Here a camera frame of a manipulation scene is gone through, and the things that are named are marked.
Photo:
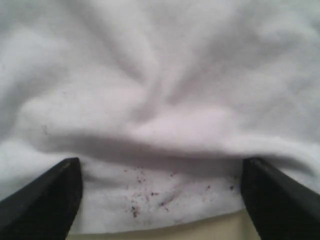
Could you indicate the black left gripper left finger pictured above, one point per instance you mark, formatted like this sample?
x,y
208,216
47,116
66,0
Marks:
x,y
44,209

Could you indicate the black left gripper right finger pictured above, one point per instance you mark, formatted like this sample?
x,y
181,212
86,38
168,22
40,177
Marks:
x,y
280,207

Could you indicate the white t-shirt with red lettering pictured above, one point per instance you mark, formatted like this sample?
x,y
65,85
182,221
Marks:
x,y
161,100

